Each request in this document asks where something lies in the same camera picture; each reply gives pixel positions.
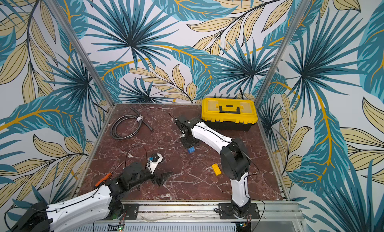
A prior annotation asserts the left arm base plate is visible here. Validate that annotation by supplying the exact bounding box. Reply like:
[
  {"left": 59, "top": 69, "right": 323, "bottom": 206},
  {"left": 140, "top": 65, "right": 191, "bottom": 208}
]
[{"left": 104, "top": 203, "right": 140, "bottom": 221}]

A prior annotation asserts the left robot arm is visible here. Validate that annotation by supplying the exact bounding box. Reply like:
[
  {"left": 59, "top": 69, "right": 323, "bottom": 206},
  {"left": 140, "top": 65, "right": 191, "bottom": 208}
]
[{"left": 9, "top": 162, "right": 172, "bottom": 232}]

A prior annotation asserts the yellow black toolbox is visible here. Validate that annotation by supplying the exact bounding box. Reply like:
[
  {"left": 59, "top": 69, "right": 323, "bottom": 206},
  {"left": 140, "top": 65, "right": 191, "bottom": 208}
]
[{"left": 201, "top": 98, "right": 258, "bottom": 132}]

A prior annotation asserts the coiled black cable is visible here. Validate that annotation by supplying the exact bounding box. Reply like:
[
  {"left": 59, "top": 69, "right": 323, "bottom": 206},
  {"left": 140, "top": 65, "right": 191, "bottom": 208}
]
[{"left": 110, "top": 107, "right": 154, "bottom": 140}]

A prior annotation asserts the orange handled screwdriver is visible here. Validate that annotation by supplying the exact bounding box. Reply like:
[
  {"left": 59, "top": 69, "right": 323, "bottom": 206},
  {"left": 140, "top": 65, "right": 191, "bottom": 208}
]
[{"left": 94, "top": 162, "right": 125, "bottom": 189}]

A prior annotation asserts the yellow long lego brick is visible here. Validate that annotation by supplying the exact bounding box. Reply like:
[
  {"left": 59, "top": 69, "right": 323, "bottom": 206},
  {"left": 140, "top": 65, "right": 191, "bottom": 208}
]
[{"left": 212, "top": 164, "right": 222, "bottom": 176}]

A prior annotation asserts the light blue long lego brick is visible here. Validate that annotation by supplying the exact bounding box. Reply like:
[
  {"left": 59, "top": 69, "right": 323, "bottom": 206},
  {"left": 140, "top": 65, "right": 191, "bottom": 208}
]
[{"left": 187, "top": 147, "right": 196, "bottom": 154}]

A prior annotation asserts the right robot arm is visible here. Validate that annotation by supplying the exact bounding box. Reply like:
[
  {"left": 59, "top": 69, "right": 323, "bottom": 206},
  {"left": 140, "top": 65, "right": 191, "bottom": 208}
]
[{"left": 175, "top": 117, "right": 252, "bottom": 219}]

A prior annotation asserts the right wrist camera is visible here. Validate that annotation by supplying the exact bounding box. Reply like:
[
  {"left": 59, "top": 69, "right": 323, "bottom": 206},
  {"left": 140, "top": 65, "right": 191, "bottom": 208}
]
[{"left": 175, "top": 115, "right": 190, "bottom": 137}]

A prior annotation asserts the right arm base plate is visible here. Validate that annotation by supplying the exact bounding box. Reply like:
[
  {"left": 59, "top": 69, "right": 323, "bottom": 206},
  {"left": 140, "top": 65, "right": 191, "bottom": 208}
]
[{"left": 214, "top": 203, "right": 261, "bottom": 220}]

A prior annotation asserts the aluminium front rail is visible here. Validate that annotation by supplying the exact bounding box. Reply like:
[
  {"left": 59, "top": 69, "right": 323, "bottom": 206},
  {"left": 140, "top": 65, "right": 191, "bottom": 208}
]
[{"left": 77, "top": 201, "right": 310, "bottom": 232}]

